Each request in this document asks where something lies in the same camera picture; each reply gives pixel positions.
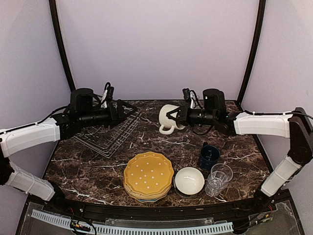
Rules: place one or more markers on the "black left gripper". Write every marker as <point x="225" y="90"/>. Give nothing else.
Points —
<point x="119" y="117"/>

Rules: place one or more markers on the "cream ceramic plate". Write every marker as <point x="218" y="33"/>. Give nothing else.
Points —
<point x="147" y="189"/>

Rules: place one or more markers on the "white slotted cable duct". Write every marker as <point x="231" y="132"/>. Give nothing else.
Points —
<point x="66" y="222"/>

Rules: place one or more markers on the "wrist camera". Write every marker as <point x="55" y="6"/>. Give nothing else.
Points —
<point x="213" y="99"/>
<point x="84" y="99"/>

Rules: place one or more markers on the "blue polka dot plate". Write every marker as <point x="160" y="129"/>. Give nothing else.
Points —
<point x="147" y="200"/>

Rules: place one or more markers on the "black frame post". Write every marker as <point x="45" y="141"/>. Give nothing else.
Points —
<point x="60" y="43"/>
<point x="253" y="51"/>

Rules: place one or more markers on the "navy blue cup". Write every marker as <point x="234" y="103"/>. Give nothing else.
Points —
<point x="209" y="156"/>

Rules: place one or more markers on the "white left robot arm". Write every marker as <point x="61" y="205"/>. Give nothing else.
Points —
<point x="56" y="127"/>

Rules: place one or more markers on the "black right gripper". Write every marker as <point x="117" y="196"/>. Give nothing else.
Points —
<point x="184" y="118"/>

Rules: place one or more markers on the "chrome wire dish rack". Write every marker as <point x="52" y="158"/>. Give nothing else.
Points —
<point x="106" y="141"/>

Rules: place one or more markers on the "black front rail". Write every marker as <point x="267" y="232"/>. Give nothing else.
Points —
<point x="279" y="217"/>

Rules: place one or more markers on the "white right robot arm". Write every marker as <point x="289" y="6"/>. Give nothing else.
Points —
<point x="286" y="136"/>

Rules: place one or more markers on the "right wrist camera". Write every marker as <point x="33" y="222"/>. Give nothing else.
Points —
<point x="213" y="99"/>

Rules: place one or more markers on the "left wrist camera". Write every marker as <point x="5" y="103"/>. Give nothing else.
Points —
<point x="84" y="99"/>

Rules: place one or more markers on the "navy and white bowl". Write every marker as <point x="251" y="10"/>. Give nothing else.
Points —
<point x="188" y="182"/>

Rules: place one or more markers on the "cream ribbed mug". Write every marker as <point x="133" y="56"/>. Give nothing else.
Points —
<point x="168" y="126"/>

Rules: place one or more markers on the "black right frame post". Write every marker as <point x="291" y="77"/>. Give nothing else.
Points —
<point x="253" y="51"/>

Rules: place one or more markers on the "black left frame post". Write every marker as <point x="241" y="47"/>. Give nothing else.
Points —
<point x="60" y="43"/>

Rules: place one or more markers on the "clear drinking glass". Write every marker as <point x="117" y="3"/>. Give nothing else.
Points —
<point x="218" y="179"/>

